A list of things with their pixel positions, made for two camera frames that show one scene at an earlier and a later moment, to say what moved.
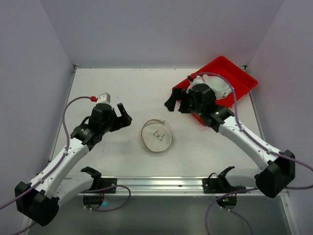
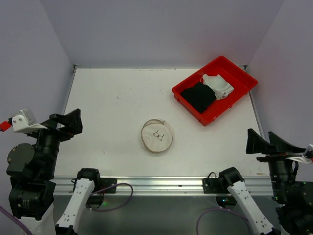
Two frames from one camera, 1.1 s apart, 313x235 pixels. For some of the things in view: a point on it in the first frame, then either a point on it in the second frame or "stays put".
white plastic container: (156, 136) stays put
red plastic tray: (240, 81) stays put
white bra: (220, 87) stays put
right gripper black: (182, 103) → (276, 157)
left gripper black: (118, 119) → (57, 130)
